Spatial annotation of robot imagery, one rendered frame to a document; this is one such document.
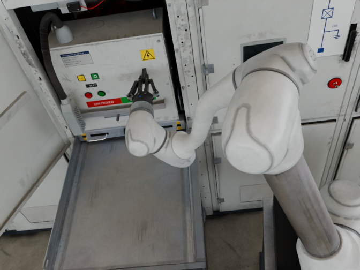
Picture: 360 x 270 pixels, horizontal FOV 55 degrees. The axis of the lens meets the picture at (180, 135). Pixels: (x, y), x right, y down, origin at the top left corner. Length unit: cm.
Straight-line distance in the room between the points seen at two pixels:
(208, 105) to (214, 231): 149
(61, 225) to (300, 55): 117
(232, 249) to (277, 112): 168
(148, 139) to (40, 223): 154
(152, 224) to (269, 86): 89
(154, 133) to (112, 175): 51
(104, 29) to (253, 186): 124
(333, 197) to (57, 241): 104
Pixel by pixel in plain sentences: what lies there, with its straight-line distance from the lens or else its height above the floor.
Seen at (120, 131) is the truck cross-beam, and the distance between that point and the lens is 172.
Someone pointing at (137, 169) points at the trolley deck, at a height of 85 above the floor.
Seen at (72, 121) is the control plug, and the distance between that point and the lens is 158.
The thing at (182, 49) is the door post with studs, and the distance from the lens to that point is 143.
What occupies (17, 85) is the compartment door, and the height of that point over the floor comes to 128.
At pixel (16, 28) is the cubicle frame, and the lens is 150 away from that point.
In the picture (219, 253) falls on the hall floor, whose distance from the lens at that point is 227.
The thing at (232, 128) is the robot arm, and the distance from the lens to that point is 66.
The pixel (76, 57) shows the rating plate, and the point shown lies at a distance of 149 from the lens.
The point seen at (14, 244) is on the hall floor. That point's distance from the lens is 275.
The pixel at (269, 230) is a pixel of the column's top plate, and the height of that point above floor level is 75.
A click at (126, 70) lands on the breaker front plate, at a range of 149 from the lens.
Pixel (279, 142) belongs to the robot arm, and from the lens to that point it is 66.
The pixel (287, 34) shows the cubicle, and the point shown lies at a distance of 144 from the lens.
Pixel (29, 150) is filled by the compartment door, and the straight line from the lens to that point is 169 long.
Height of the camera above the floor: 207
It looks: 46 degrees down
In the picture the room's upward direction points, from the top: 11 degrees counter-clockwise
